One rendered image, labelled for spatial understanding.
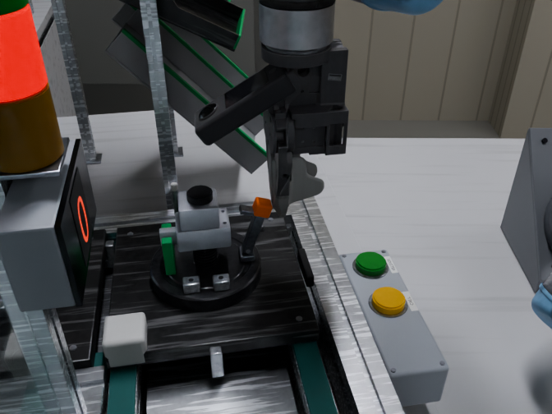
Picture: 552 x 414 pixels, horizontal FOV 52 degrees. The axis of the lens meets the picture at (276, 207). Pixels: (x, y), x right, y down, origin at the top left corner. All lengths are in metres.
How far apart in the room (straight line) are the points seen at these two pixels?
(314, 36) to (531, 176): 0.50
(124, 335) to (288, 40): 0.35
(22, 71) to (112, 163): 0.85
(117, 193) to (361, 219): 0.47
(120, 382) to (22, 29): 0.41
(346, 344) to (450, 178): 0.59
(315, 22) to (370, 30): 2.61
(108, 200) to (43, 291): 0.70
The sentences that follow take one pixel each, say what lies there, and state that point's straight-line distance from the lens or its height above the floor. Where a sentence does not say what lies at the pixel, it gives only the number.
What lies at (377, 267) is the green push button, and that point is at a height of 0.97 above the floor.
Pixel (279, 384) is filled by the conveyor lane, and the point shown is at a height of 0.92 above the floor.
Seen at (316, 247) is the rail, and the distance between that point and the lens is 0.80.
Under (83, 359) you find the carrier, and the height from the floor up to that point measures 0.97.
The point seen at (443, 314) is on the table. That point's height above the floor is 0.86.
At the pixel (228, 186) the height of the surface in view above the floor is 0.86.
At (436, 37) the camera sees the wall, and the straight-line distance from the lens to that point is 3.25.
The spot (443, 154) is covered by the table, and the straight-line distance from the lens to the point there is 1.26.
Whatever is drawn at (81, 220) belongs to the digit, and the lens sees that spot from 0.45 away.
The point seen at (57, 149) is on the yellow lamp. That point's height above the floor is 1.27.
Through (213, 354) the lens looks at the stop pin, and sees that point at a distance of 0.65.
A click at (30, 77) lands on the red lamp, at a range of 0.38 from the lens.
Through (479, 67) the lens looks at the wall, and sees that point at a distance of 3.37.
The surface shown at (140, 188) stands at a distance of 1.12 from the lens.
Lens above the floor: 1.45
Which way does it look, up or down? 35 degrees down
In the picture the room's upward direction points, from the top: straight up
